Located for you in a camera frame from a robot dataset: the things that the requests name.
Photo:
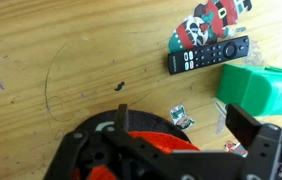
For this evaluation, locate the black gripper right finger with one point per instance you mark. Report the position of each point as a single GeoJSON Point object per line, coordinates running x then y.
{"type": "Point", "coordinates": [242, 125]}

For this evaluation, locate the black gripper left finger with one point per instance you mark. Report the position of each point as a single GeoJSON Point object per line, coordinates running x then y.
{"type": "Point", "coordinates": [121, 117]}

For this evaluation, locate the red hard hat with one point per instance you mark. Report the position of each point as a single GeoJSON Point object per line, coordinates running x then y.
{"type": "Point", "coordinates": [165, 142]}

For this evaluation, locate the small red santa sticker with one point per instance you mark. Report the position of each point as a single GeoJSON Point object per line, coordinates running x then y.
{"type": "Point", "coordinates": [236, 148]}

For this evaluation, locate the green plastic box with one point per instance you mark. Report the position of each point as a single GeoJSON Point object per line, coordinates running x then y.
{"type": "Point", "coordinates": [257, 89]}

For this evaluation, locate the small elf sticker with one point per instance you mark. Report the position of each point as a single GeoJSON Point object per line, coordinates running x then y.
{"type": "Point", "coordinates": [180, 118]}

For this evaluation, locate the black TV remote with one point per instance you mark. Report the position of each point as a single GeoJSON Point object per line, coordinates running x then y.
{"type": "Point", "coordinates": [192, 59]}

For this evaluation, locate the large Christmas character sticker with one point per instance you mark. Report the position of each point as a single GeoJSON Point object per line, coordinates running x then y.
{"type": "Point", "coordinates": [209, 22]}

